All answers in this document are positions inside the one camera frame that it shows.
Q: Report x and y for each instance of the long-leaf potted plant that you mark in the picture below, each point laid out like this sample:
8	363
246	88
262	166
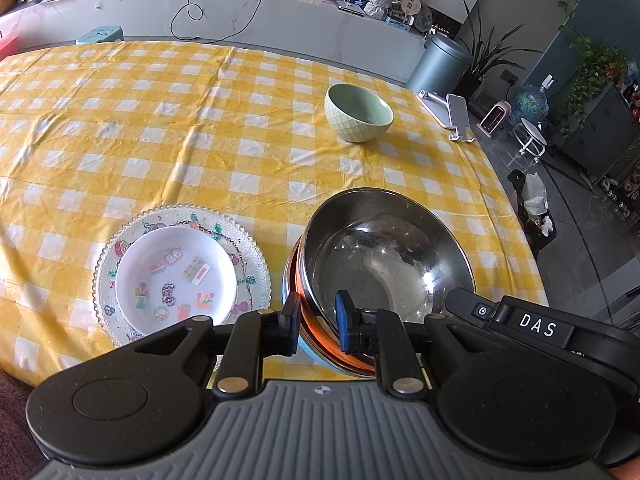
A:
487	55

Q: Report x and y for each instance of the green ceramic bowl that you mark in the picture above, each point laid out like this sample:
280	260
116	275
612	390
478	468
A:
357	110

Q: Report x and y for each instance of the orange steel bowl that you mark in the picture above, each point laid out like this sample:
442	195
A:
380	250

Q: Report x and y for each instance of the decorative display plate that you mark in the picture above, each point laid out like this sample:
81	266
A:
422	17

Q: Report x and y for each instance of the pink space heater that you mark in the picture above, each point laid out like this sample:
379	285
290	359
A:
492	120

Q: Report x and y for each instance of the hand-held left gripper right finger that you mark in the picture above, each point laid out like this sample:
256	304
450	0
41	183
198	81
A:
345	322

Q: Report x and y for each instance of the blue steel bowl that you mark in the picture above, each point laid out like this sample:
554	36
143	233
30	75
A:
312	352

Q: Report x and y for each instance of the blue water jug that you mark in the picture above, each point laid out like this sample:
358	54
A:
532	102

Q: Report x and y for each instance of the light blue plastic stool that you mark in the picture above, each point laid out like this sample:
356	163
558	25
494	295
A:
100	35

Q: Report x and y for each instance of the clear glass flower plate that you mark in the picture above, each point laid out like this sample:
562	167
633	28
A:
102	270

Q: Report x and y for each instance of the black waste bin with bag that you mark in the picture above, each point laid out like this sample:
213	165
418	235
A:
532	210

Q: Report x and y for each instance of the grey-blue metal trash can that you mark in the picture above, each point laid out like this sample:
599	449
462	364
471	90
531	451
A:
437	65

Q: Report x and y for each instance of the white marble tv console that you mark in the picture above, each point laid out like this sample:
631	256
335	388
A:
300	25

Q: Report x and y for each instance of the small white sticker dish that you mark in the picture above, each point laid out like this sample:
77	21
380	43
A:
175	270

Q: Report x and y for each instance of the round hand fan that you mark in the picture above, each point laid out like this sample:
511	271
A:
409	4

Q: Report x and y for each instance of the white phone stand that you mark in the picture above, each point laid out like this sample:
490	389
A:
457	115

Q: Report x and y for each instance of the trailing pothos plant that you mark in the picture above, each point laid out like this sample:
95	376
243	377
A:
597	67

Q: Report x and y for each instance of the silver flat device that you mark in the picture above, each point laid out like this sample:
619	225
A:
351	6

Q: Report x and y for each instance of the pink box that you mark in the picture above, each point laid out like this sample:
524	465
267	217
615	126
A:
7	45

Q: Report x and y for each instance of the white round stool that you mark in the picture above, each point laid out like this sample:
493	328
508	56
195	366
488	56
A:
531	135

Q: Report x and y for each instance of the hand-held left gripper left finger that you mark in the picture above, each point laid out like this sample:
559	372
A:
291	322

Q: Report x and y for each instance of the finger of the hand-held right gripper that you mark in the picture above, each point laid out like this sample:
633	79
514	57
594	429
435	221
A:
470	307

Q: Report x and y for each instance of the yellow checked tablecloth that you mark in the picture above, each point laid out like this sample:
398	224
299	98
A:
200	135

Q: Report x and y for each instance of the dark grey drawer cabinet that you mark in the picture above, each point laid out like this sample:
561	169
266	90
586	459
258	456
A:
600	130

